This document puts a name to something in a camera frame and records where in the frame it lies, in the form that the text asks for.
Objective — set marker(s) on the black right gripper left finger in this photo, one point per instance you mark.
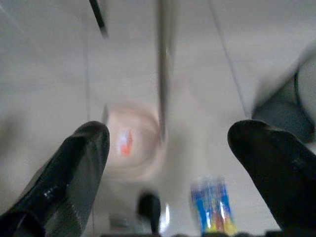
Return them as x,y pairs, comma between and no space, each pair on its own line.
61,177

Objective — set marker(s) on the black mesh waste bin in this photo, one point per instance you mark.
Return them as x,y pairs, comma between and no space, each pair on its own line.
284,116

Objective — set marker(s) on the black metal floor bar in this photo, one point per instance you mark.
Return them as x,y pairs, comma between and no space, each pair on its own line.
99,17

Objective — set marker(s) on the blue yellow snack packet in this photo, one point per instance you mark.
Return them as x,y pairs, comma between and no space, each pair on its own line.
212,209

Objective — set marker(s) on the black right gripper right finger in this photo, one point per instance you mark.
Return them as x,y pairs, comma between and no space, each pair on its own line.
279,177

